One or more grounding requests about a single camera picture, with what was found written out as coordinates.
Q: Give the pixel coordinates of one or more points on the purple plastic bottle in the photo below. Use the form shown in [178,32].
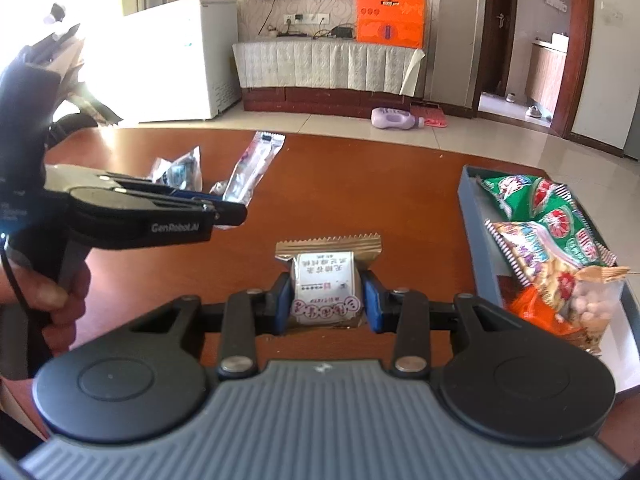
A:
[392,118]

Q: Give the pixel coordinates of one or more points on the green snack bag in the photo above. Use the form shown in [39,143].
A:
[520,192]
[575,240]

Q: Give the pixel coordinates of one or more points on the dark wooden door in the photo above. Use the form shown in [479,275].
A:
[500,25]

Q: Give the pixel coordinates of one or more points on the clear dark snack packet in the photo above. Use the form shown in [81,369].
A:
[177,167]

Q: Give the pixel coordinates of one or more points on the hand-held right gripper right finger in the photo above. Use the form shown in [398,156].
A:
[372,302]

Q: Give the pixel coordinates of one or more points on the clear long snack packet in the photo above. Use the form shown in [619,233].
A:
[252,162]

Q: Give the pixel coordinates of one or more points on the kitchen base cabinet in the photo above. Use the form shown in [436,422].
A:
[547,77]

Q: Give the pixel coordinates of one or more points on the printed snack bag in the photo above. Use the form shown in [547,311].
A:
[530,260]

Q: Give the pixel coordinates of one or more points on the white chest freezer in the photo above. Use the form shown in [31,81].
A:
[185,60]

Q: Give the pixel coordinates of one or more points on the grey shallow box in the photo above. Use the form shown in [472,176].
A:
[475,240]

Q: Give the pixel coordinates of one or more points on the dark wooden television cabinet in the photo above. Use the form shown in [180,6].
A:
[330,100]

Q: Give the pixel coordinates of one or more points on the printed cardboard carton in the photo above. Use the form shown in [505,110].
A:
[67,57]

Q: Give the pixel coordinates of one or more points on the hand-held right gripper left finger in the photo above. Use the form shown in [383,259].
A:
[282,305]

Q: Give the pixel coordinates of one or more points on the pale checked cabinet cloth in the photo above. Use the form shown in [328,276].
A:
[325,65]

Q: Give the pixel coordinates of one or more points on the white wall socket strip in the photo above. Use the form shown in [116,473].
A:
[305,18]

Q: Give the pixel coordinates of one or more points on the orange crinkled snack packet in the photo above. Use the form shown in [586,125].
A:
[537,312]

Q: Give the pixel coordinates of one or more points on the clear peanut packet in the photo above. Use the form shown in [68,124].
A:
[595,302]

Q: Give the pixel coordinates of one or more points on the orange cardboard box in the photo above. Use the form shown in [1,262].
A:
[390,17]

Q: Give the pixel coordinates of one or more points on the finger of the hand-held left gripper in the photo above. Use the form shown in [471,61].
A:
[150,187]
[225,214]

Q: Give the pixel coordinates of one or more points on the small black box device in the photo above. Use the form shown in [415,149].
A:
[345,32]

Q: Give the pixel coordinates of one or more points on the pale slipper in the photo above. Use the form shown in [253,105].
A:
[533,113]

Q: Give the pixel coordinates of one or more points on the pink floor mat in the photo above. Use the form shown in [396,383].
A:
[431,115]

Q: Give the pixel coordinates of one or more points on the person's left hand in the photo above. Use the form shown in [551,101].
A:
[70,305]

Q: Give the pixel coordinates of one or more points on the gold white cake packet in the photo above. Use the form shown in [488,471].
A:
[325,280]

